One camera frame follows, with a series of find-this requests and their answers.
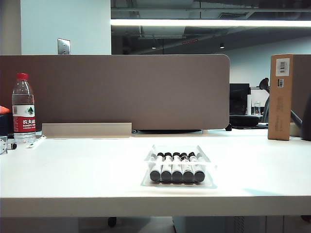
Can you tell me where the clear plastic packaging tray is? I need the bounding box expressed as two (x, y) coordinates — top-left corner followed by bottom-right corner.
(140, 144), (218, 189)

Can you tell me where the metal wall switch plate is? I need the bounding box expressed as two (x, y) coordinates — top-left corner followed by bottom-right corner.
(57, 38), (71, 55)

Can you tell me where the brown side partition panel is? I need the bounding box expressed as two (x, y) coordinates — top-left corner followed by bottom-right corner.
(290, 54), (311, 123)

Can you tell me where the black oval base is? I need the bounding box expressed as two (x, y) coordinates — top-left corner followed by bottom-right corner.
(136, 129), (203, 134)

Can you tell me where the black round cushion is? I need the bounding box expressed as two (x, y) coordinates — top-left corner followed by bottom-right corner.
(229, 114), (259, 127)

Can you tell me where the silver metal bracket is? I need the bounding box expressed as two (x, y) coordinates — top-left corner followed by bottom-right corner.
(0, 135), (8, 155)

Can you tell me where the long ceiling light strip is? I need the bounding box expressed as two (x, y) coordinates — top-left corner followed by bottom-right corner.
(110, 18), (311, 27)

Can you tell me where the tall cardboard box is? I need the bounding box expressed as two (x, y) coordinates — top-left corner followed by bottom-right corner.
(268, 53), (294, 141)

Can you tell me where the red-label water bottle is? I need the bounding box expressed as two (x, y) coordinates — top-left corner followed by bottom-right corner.
(12, 72), (36, 144)

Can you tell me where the black office chair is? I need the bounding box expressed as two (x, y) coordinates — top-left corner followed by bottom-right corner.
(258, 77), (270, 124)

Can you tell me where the black computer monitor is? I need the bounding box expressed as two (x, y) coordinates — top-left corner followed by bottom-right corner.
(229, 83), (251, 116)

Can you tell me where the beige cable tray cover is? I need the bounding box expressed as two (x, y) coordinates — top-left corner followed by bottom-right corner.
(41, 122), (133, 139)

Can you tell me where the dark blue bag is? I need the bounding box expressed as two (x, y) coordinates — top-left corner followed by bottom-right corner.
(0, 114), (15, 136)

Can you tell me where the brown desk partition panel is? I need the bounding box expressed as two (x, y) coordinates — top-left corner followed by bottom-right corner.
(0, 54), (230, 132)

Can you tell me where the black-capped whiteboard marker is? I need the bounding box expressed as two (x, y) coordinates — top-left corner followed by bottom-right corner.
(188, 151), (206, 182)
(172, 151), (184, 183)
(150, 152), (164, 182)
(181, 152), (194, 183)
(160, 151), (173, 183)

